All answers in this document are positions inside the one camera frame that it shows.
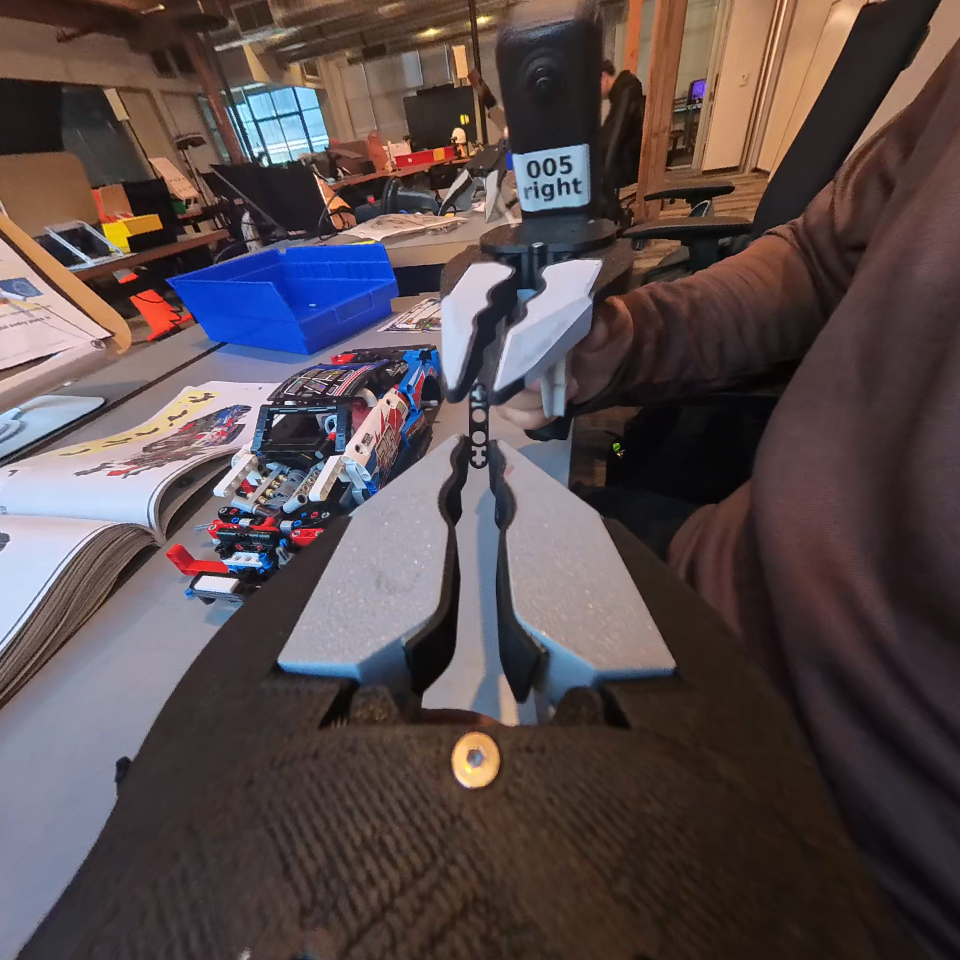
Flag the open instruction booklet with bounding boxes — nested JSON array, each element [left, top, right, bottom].
[[0, 378, 282, 706]]

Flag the blue plastic bin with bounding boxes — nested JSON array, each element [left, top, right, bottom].
[[166, 243, 399, 355]]

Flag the black chair armrest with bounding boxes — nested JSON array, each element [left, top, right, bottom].
[[622, 216, 755, 252]]

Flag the black monitor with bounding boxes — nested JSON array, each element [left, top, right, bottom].
[[405, 86, 477, 151]]

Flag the sticker sheet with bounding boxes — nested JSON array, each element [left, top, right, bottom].
[[377, 297, 444, 333]]

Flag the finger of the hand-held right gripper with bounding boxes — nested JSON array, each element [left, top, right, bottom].
[[491, 258, 606, 400], [440, 258, 520, 405]]

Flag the white stand base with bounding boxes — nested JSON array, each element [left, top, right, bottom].
[[0, 395, 106, 462]]

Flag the person's right forearm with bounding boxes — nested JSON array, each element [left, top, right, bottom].
[[607, 217, 886, 410]]

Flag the grey desk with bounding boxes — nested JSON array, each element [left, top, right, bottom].
[[0, 292, 575, 960]]

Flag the brick model race car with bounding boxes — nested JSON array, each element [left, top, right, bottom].
[[165, 345, 444, 605]]

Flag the person's right hand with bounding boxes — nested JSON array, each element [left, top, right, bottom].
[[498, 296, 644, 431]]

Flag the black angled brick beam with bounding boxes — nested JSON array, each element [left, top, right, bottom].
[[461, 381, 500, 470]]

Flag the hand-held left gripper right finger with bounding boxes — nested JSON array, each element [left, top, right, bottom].
[[491, 438, 678, 704]]

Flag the wooden document stand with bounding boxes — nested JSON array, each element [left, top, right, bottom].
[[0, 213, 132, 391]]

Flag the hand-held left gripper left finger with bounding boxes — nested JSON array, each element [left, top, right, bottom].
[[277, 435, 462, 695]]

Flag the person's black trousers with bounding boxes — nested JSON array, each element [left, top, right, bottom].
[[573, 390, 781, 556]]

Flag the yellow box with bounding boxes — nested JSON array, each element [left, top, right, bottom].
[[101, 213, 162, 252]]

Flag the black chair backrest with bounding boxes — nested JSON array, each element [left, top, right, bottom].
[[750, 0, 942, 241]]

